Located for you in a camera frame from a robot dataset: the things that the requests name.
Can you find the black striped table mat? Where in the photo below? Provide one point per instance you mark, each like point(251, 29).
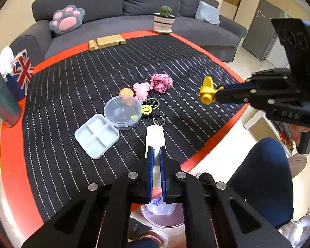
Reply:
point(80, 82)

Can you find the round clear plastic container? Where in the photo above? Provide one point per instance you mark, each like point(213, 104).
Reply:
point(122, 117)

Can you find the light blue cushion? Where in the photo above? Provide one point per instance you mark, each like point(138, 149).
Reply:
point(208, 13)

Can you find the person's leg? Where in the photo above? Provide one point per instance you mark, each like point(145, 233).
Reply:
point(144, 244)
point(261, 180)

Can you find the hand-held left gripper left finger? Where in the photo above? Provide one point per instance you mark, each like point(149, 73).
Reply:
point(150, 161)

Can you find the grey cabinet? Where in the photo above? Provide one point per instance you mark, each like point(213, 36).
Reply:
point(263, 28)

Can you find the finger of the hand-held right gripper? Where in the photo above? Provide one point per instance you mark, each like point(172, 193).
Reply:
point(237, 95)
point(268, 77)

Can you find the person's right leg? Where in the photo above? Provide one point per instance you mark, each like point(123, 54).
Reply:
point(261, 180)

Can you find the colourful picture book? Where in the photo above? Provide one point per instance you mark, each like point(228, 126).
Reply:
point(285, 134)

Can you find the white plant saucer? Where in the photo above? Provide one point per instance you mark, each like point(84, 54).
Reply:
point(168, 31)

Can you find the person's left black shoe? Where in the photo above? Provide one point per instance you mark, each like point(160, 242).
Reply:
point(142, 231)

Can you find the person's left leg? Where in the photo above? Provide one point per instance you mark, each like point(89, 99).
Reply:
point(144, 244)

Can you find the teal bottle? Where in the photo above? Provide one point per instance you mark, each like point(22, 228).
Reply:
point(4, 100)

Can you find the clear plastic bag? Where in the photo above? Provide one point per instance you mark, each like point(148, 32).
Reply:
point(162, 209)

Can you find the yellow plastic toy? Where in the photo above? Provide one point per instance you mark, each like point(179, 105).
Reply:
point(206, 93)

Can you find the pink crumpled paper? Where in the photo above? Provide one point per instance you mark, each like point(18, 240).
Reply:
point(161, 82)

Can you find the white patterned clothing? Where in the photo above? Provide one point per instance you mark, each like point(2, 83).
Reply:
point(302, 232)

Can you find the dark grey sofa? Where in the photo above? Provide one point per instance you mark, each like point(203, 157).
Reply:
point(134, 13)

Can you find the grey pink paw cushion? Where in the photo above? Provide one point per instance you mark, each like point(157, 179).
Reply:
point(67, 20)

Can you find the white plastic strip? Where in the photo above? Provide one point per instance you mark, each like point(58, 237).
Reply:
point(155, 139)

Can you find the white compartment tray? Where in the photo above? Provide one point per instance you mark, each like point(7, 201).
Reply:
point(95, 137)

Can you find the potted cactus in striped pot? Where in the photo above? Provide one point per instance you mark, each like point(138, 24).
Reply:
point(164, 20)

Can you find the person's right black shoe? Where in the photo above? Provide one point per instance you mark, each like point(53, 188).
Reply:
point(204, 177)

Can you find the person's black shoe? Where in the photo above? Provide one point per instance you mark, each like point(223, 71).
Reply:
point(204, 177)
point(142, 231)

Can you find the white tissue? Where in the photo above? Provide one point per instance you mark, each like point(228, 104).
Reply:
point(5, 58)

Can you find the white shelf unit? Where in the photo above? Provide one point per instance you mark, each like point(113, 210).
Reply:
point(253, 122)

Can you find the wooden phone stand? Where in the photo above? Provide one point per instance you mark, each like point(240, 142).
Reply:
point(108, 41)

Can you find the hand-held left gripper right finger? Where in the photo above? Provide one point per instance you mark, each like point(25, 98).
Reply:
point(163, 161)

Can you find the pink trash bin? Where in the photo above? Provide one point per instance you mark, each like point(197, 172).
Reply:
point(160, 222)

